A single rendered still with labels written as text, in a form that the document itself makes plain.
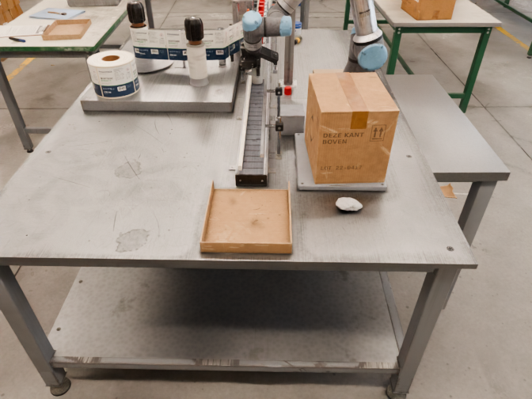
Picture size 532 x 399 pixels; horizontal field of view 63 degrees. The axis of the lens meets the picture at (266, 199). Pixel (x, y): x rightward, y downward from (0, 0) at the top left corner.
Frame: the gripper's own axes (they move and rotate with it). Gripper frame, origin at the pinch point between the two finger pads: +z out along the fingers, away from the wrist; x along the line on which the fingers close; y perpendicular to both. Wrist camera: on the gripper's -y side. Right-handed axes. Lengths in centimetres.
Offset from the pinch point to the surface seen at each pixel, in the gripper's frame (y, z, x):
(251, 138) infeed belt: 1.5, -19.3, 44.4
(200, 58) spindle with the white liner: 26.2, -6.9, -3.8
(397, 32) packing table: -99, 91, -110
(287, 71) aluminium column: -13.6, 10.2, -10.3
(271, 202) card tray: -6, -32, 75
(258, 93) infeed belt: 0.1, 1.1, 8.9
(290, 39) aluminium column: -14.5, -3.6, -17.4
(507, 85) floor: -233, 186, -135
